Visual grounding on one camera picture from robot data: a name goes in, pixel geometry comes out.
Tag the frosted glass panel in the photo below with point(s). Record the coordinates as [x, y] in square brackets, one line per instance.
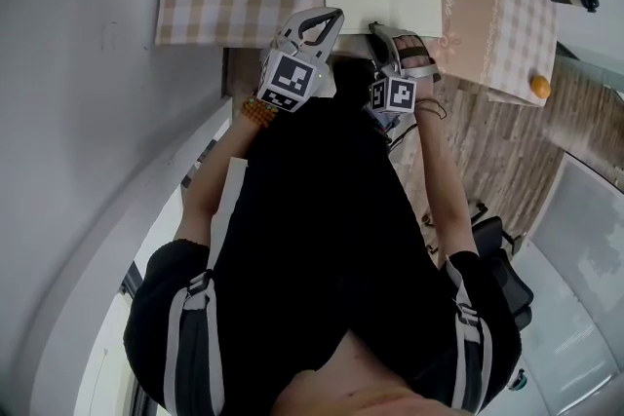
[580, 268]

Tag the small teal gadget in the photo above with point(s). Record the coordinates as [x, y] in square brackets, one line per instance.
[518, 379]

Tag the person's right forearm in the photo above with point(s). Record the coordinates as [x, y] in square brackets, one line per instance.
[443, 180]

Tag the person's black clothing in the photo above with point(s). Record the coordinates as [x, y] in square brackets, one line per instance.
[322, 234]

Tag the orange fruit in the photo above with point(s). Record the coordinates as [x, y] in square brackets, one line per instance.
[540, 87]

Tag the black mesh office chair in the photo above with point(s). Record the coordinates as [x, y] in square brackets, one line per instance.
[507, 268]

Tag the person's left forearm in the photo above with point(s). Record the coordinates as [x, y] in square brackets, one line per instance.
[214, 180]

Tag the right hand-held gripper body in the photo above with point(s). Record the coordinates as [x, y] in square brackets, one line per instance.
[402, 95]

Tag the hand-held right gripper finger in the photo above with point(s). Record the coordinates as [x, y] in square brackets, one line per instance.
[382, 53]
[421, 72]

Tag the clear glass partition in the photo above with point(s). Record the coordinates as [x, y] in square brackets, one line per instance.
[595, 68]

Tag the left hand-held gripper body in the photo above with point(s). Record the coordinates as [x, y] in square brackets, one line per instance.
[290, 75]

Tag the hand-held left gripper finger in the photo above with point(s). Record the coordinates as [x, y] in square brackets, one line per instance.
[327, 46]
[290, 26]

